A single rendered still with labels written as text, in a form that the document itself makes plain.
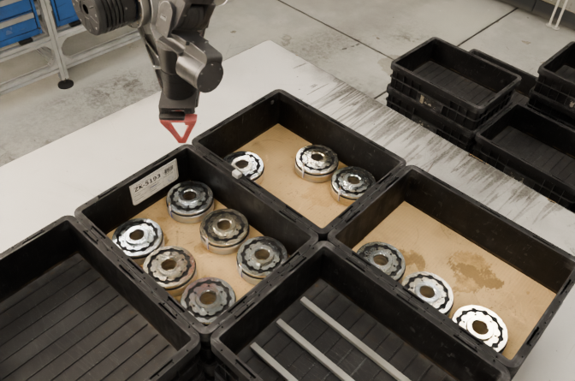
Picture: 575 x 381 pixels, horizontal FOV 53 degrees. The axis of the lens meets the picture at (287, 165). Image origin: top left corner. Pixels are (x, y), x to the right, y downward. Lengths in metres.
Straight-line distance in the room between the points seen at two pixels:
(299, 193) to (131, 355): 0.51
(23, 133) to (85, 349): 1.96
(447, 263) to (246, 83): 0.94
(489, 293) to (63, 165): 1.12
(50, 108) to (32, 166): 1.43
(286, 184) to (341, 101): 0.55
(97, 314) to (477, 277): 0.75
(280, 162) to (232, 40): 2.13
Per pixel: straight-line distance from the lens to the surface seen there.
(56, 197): 1.58
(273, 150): 1.43
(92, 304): 1.18
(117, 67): 3.32
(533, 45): 3.83
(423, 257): 1.25
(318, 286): 1.17
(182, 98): 1.06
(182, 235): 1.25
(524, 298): 1.26
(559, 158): 2.36
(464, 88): 2.38
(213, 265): 1.19
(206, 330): 1.00
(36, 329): 1.19
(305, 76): 1.93
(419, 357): 1.12
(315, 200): 1.31
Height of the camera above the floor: 1.78
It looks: 43 degrees down
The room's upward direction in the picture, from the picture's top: 3 degrees clockwise
